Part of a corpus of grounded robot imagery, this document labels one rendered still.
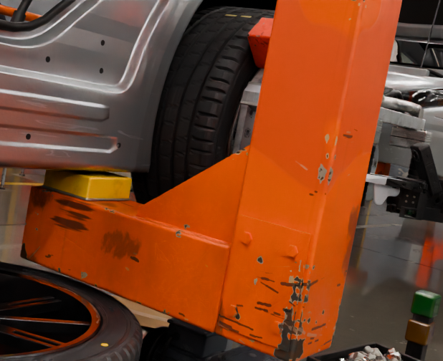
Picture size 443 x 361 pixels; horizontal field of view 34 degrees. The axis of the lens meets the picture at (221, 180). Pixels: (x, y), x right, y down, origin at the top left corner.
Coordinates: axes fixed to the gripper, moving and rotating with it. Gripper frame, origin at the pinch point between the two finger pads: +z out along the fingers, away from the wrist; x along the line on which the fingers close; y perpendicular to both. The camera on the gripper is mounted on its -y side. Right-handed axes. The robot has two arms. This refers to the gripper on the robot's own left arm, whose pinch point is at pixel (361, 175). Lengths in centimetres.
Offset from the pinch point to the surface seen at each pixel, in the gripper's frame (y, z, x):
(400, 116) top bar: -14.1, -12.8, 14.9
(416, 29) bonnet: -89, -164, 346
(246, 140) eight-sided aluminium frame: -2.6, 23.2, 11.8
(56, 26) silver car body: -18, 66, 0
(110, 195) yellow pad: 14, 50, 10
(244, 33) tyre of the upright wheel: -25.9, 26.6, 18.5
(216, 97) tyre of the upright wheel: -10.6, 31.7, 11.0
